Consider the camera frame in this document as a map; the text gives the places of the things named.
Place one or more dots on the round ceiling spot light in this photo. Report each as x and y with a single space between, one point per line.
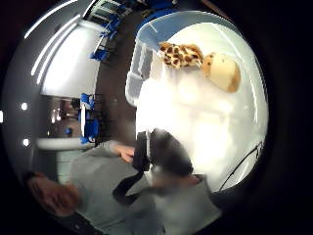
25 142
23 106

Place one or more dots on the white background table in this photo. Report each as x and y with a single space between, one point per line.
62 143

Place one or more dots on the clear plastic storage box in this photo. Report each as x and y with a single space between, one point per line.
140 68

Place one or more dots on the spotted giraffe plush toy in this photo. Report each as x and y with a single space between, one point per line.
182 55

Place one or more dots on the white partition panel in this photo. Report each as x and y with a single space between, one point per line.
71 62

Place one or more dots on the ceiling light strip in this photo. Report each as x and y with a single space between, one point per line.
53 44
49 16

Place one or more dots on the blue chair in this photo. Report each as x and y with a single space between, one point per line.
87 101
98 55
91 130
112 27

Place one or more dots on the person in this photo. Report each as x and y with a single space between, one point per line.
98 182

